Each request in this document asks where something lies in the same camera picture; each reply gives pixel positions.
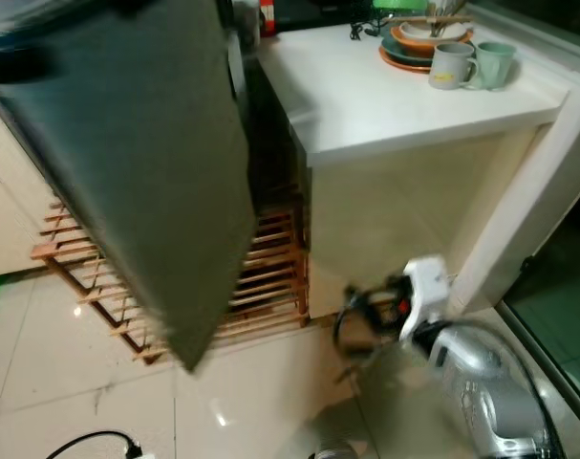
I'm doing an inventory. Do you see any green plastic item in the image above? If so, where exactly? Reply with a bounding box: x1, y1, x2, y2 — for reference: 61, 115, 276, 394
371, 0, 429, 12

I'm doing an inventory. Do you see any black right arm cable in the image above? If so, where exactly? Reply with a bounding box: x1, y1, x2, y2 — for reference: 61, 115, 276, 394
333, 292, 568, 459

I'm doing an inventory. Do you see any orange plate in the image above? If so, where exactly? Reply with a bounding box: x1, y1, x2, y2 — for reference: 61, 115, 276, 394
376, 21, 472, 74

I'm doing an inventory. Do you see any white bowl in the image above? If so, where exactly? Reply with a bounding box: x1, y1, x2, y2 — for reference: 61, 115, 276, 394
397, 17, 472, 44

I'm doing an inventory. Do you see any beige cabinet white countertop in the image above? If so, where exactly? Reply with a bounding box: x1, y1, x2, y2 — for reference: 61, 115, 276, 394
256, 17, 579, 321

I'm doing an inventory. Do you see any white door frame panel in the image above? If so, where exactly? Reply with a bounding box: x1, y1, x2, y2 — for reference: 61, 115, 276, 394
447, 86, 580, 317

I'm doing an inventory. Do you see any grey ceramic mug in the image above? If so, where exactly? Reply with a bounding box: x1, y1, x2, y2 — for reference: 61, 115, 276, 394
427, 40, 478, 92

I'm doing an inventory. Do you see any teal plate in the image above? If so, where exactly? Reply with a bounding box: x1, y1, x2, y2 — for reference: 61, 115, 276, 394
381, 31, 436, 64

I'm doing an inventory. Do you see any dark refrigerator door handle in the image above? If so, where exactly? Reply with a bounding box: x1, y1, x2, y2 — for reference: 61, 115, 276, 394
0, 33, 61, 82

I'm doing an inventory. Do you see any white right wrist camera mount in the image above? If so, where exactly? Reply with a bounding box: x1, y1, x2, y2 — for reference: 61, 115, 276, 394
397, 254, 455, 334

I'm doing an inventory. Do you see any pale green ceramic mug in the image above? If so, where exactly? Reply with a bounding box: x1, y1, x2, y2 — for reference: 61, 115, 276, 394
471, 40, 518, 92

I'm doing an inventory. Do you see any wooden slatted rack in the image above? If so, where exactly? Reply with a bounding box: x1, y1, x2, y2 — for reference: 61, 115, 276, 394
30, 196, 311, 366

